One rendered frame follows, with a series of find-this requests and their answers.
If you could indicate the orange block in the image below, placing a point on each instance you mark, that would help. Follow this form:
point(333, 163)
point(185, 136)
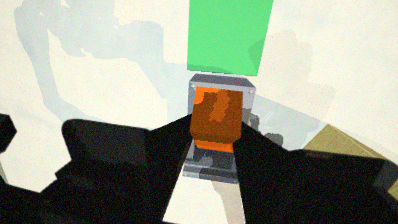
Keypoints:
point(216, 120)

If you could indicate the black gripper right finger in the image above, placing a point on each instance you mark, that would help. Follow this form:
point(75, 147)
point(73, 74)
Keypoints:
point(270, 176)

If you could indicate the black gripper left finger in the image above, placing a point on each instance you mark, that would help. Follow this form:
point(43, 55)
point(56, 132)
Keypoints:
point(158, 155)

